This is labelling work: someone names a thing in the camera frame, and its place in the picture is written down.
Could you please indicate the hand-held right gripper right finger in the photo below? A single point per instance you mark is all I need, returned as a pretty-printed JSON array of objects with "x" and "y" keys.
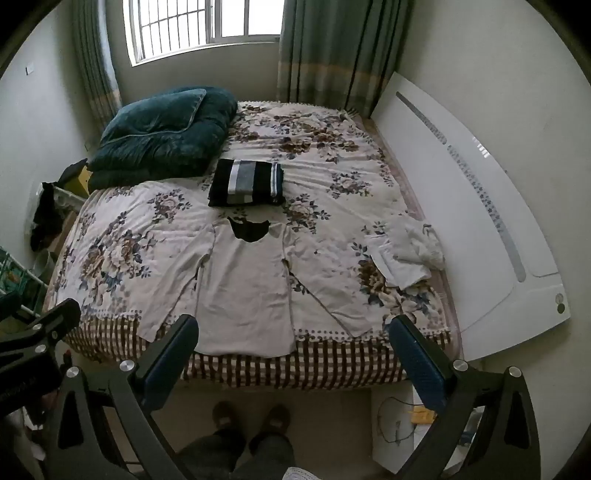
[{"x": 415, "y": 360}]

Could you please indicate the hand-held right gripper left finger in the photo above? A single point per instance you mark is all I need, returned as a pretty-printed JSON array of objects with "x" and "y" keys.
[{"x": 166, "y": 364}]

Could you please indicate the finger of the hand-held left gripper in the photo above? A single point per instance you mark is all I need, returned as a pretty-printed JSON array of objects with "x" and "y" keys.
[{"x": 51, "y": 316}]

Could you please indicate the white long-sleeve shirt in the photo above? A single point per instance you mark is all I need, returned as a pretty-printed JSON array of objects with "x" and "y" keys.
[{"x": 244, "y": 295}]

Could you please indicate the green plastic crate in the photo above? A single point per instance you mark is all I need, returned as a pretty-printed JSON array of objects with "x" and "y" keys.
[{"x": 18, "y": 277}]

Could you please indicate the yellow small device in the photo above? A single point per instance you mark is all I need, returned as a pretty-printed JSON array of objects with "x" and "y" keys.
[{"x": 422, "y": 414}]

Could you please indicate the person's left shoe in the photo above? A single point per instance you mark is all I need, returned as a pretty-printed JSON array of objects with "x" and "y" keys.
[{"x": 226, "y": 415}]

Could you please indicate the person's shoe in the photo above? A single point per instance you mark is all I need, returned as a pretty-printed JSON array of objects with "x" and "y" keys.
[
  {"x": 226, "y": 415},
  {"x": 277, "y": 419}
]

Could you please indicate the white bedside cabinet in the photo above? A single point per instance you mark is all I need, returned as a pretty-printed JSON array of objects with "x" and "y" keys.
[{"x": 392, "y": 443}]

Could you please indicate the black hanging clothing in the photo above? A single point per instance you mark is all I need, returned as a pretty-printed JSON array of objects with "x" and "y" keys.
[{"x": 46, "y": 217}]

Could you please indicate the person's left leg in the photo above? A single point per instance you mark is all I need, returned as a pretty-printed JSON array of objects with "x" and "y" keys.
[{"x": 212, "y": 454}]

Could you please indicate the person's leg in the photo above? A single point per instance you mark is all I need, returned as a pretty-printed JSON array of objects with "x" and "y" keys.
[
  {"x": 270, "y": 459},
  {"x": 212, "y": 454}
]

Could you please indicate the white crumpled garment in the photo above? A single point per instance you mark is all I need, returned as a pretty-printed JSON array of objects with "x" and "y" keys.
[{"x": 422, "y": 247}]

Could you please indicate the person's right shoe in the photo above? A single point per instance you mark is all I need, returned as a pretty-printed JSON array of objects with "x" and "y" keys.
[{"x": 277, "y": 419}]

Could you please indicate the yellow box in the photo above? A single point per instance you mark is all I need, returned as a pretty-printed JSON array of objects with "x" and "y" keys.
[{"x": 84, "y": 182}]

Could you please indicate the person's right leg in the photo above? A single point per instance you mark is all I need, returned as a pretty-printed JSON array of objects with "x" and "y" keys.
[{"x": 270, "y": 459}]

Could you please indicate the white headboard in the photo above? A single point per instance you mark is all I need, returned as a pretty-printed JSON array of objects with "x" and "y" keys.
[{"x": 461, "y": 207}]

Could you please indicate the bed with floral sheet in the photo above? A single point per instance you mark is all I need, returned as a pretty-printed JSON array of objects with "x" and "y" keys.
[{"x": 323, "y": 184}]

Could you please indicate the black white striped folded garment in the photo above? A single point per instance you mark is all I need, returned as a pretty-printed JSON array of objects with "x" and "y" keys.
[{"x": 244, "y": 182}]

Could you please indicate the teal folded quilt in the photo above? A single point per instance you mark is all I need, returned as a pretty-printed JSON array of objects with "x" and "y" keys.
[{"x": 194, "y": 150}]

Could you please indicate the teal pillow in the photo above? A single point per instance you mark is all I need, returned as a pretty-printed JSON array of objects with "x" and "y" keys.
[{"x": 152, "y": 115}]

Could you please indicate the green striped curtain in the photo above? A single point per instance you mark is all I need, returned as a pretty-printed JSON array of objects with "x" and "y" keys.
[
  {"x": 94, "y": 69},
  {"x": 337, "y": 50}
]

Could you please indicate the barred window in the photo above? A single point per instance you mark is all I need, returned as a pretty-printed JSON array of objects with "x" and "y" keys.
[{"x": 184, "y": 27}]

